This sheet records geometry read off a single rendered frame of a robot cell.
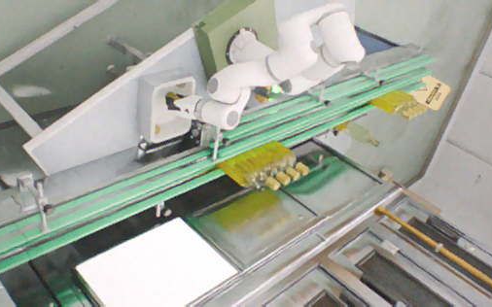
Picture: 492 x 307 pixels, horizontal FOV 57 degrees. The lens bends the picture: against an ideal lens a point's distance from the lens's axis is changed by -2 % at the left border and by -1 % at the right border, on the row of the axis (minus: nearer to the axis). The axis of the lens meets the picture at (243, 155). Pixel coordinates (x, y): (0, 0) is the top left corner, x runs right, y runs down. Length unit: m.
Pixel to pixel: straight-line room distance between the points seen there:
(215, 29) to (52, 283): 0.95
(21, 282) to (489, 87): 6.81
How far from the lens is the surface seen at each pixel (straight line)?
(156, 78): 1.58
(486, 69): 7.48
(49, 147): 1.54
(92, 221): 1.55
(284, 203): 1.85
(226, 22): 1.61
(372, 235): 1.92
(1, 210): 1.49
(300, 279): 1.65
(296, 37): 1.24
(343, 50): 1.27
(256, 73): 1.29
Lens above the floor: 1.93
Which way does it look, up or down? 32 degrees down
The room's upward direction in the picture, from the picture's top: 126 degrees clockwise
